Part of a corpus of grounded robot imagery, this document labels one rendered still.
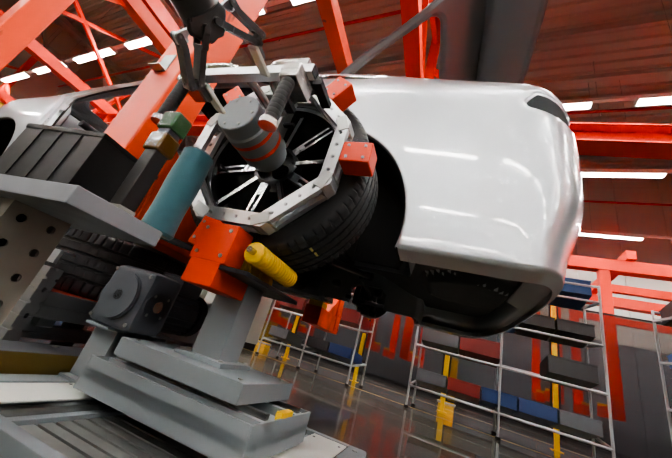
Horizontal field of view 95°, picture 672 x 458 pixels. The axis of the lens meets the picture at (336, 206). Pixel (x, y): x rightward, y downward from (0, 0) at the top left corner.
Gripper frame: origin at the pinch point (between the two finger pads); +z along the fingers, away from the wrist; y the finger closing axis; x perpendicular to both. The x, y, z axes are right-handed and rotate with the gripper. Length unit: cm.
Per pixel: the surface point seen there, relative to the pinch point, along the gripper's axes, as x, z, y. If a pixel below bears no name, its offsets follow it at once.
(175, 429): -23, 36, -61
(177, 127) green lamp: -2.1, -3.3, -16.5
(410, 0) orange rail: 103, 96, 232
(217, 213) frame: 8.7, 29.9, -21.2
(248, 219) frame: -0.5, 30.8, -17.1
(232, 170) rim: 28.4, 38.8, -5.2
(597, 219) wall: -211, 872, 719
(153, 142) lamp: -2.5, -4.2, -21.6
